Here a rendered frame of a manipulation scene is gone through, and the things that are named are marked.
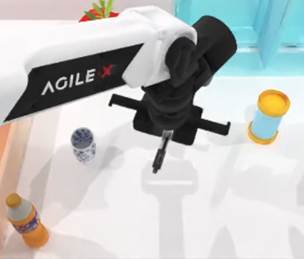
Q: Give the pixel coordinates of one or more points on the blue and white patterned cup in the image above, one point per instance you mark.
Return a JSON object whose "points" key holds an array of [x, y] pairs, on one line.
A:
{"points": [[83, 151]]}

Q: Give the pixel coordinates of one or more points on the blue and yellow can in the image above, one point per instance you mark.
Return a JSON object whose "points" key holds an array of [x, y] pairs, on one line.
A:
{"points": [[267, 121]]}

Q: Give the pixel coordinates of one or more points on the light blue rack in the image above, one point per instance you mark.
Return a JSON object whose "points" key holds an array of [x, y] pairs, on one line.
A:
{"points": [[273, 32]]}

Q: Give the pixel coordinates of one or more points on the orange bottle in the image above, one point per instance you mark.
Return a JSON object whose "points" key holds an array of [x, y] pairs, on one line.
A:
{"points": [[27, 224]]}

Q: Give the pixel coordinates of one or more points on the red plant pot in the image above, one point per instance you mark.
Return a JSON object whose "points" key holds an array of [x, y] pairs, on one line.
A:
{"points": [[97, 13]]}

